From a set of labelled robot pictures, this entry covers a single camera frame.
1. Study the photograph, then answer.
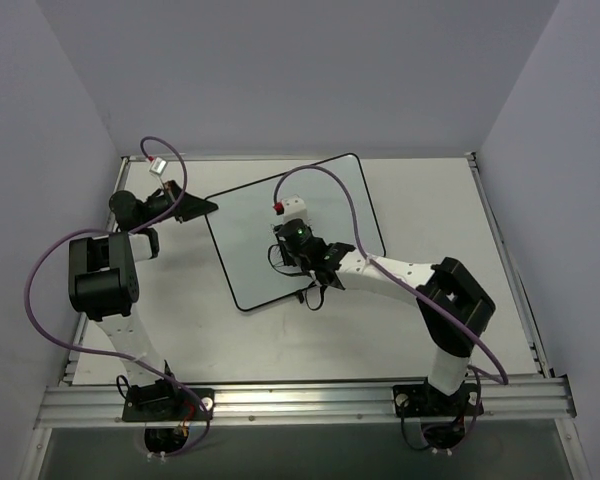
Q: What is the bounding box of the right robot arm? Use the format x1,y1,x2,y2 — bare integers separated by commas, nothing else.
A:
273,219,496,413

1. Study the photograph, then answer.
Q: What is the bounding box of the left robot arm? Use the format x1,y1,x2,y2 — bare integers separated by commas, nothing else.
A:
68,180,218,419

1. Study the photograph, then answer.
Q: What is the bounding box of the right black thin cable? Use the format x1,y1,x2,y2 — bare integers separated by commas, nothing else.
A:
267,244,331,311

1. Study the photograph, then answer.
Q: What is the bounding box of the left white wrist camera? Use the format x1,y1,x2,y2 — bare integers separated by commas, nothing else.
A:
148,157,168,178

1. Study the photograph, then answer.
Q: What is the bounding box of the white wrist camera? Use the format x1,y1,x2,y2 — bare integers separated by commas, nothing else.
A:
272,195,309,226
148,157,168,178

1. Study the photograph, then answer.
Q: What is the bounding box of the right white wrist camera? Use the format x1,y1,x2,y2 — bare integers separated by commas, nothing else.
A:
272,195,309,226

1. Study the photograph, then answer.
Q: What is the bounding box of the back aluminium rail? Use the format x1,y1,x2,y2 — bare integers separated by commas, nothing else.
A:
120,152,469,162

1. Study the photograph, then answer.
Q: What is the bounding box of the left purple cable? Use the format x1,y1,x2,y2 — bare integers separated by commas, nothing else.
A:
23,134,214,459

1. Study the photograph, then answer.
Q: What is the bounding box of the purple cable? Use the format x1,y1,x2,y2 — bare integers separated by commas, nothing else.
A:
273,165,510,386
23,134,214,459

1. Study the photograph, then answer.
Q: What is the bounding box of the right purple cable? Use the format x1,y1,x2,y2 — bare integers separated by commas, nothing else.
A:
273,165,510,386

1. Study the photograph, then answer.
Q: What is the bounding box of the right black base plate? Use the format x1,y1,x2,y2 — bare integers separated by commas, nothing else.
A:
392,381,484,418

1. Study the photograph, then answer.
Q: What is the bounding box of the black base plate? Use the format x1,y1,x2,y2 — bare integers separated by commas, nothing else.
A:
121,383,215,423
392,381,484,418

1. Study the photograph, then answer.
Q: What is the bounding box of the left aluminium side rail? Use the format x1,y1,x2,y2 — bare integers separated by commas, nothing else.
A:
62,319,89,386

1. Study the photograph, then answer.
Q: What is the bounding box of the aluminium side rail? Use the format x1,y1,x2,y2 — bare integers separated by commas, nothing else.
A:
465,151,555,378
62,319,89,386

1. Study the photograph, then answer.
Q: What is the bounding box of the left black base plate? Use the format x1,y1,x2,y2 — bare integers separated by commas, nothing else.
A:
121,383,215,423

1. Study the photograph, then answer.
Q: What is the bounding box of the aluminium front rail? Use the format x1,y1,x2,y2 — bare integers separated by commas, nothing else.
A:
35,376,576,428

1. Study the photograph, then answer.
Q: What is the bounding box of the right aluminium side rail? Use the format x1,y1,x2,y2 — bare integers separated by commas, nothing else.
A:
465,151,555,378

